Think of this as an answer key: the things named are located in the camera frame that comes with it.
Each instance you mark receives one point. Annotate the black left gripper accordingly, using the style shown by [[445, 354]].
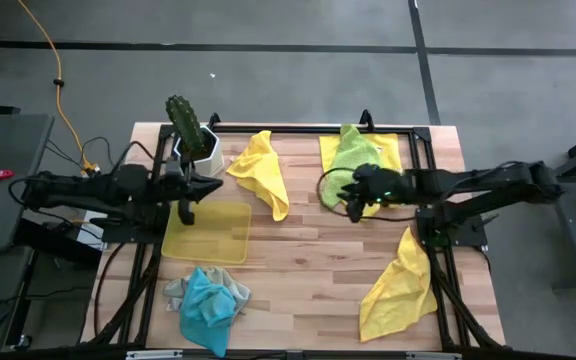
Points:
[[170, 190]]

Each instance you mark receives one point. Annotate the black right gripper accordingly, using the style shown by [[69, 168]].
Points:
[[390, 185]]

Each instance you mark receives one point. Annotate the green microfiber towel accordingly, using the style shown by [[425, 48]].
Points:
[[353, 150]]

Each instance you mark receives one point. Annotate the yellow microfiber towel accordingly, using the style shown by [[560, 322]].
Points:
[[260, 170], [390, 150], [398, 295]]

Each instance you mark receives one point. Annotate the grey microfiber towel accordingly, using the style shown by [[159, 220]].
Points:
[[238, 290]]

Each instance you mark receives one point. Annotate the teal microfiber towel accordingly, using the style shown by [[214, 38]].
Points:
[[208, 310]]

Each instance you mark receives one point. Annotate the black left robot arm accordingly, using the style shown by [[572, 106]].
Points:
[[93, 192]]

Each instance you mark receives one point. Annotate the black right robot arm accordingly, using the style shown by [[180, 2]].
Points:
[[468, 180]]

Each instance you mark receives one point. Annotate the white hexagonal plant pot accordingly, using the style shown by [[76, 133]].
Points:
[[215, 160]]

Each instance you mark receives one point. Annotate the yellow translucent plastic tray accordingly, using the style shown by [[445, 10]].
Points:
[[218, 235]]

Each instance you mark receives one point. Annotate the green cactus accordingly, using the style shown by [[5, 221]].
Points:
[[185, 122]]

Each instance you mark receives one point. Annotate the white box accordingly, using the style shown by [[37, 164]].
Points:
[[84, 231]]

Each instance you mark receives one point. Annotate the black low shelf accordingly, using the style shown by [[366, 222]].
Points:
[[53, 242]]

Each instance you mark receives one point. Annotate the grey side table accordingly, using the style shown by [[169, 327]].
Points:
[[8, 150]]

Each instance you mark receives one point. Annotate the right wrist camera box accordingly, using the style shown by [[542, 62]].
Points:
[[365, 172]]

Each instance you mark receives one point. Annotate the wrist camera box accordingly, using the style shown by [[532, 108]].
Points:
[[174, 168], [365, 172]]

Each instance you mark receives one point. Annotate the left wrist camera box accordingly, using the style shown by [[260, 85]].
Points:
[[174, 168]]

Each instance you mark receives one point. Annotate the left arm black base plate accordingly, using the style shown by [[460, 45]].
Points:
[[118, 232]]

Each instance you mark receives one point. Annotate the black aluminium table frame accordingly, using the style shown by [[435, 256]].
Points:
[[293, 129]]

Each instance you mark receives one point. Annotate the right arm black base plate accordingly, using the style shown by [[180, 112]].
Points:
[[460, 235]]

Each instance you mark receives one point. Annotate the silver frame bracket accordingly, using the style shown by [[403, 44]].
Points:
[[153, 355], [433, 356]]

